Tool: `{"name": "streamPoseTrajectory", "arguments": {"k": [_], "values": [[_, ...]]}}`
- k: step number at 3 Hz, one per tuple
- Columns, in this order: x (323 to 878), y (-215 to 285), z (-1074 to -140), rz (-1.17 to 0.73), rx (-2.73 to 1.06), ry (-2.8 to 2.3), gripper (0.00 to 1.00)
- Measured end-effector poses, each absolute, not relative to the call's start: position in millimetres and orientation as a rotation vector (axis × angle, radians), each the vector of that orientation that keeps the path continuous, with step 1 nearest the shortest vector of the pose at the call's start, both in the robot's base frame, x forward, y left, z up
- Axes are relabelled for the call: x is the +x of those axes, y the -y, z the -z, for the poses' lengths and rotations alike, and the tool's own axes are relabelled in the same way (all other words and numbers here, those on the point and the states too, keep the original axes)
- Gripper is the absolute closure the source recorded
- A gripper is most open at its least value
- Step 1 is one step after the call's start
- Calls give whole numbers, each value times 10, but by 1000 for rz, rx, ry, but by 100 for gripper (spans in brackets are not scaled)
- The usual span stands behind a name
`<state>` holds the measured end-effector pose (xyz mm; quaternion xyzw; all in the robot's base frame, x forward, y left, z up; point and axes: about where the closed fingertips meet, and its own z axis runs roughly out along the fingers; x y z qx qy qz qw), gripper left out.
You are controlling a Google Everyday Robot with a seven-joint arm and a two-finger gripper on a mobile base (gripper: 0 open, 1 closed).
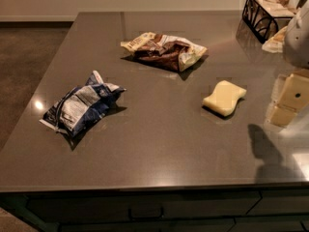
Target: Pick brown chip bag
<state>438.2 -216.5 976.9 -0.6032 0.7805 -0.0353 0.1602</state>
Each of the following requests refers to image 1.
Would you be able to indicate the blue chip bag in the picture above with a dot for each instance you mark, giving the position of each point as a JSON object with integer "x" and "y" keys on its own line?
{"x": 82, "y": 107}

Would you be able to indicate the white packet beside basket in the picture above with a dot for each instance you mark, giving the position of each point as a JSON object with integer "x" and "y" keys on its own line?
{"x": 275, "y": 43}

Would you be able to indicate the yellow sponge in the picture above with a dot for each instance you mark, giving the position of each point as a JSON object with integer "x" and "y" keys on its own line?
{"x": 224, "y": 98}

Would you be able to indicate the dark cabinet drawer front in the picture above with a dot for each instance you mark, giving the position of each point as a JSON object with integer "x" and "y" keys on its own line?
{"x": 153, "y": 206}

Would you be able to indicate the brown chip bag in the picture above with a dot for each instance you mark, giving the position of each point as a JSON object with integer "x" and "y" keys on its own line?
{"x": 167, "y": 52}

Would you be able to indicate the black wire basket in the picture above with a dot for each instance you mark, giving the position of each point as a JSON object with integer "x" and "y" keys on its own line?
{"x": 266, "y": 17}

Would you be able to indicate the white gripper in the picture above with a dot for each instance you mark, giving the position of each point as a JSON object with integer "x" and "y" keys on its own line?
{"x": 297, "y": 39}

